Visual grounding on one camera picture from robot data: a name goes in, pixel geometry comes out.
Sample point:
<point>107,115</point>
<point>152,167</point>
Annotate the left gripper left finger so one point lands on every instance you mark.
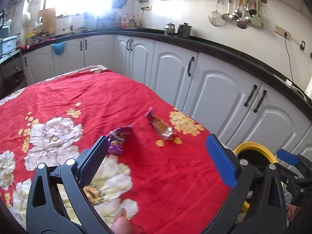
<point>45,210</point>

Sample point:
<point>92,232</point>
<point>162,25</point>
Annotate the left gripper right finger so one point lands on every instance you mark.
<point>256,202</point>

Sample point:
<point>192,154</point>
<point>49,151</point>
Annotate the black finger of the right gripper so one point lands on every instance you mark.
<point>287,157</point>

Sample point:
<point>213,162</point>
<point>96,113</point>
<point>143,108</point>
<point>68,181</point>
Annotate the yellow rimmed trash bin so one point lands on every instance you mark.
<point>259,156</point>

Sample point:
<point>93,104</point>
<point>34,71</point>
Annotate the person's right hand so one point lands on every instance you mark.
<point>291,214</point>

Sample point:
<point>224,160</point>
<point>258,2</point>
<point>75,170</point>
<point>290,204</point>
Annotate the person's left hand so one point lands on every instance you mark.
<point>121,224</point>

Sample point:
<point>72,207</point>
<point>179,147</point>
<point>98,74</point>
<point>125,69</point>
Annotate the black countertop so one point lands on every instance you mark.
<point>235,57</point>

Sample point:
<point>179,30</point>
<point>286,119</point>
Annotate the white lower cabinets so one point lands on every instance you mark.
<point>235,105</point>

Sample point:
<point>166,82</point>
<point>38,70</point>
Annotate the white electric kettle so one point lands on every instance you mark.
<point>308,90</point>

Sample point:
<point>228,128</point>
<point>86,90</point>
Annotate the purple snack wrapper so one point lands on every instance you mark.
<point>116,139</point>

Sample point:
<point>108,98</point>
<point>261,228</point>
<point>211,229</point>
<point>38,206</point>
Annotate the red floral tablecloth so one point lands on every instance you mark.
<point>166,186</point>

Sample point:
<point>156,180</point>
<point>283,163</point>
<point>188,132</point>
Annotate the orange silver snack wrapper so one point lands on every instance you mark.
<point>165,131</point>

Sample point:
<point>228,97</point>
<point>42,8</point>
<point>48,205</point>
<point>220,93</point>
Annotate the blue hanging basket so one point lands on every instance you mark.
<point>59,48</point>

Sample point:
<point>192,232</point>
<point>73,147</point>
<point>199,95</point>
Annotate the hanging utensils rack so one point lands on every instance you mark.
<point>243,12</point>

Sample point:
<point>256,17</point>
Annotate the dark green pot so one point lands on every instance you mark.
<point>184,30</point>

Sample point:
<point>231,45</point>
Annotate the steel kettle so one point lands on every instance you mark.
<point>169,29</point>

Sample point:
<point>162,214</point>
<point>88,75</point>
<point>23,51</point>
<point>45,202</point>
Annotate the wooden cutting board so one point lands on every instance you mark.
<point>48,19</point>

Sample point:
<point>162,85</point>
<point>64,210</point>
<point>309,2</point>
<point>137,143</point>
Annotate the bottles on counter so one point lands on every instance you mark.
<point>129,22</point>

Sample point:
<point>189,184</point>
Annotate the wall power socket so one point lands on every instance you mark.
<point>279,30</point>

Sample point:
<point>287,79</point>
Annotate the small wall fan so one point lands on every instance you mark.
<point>118,4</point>

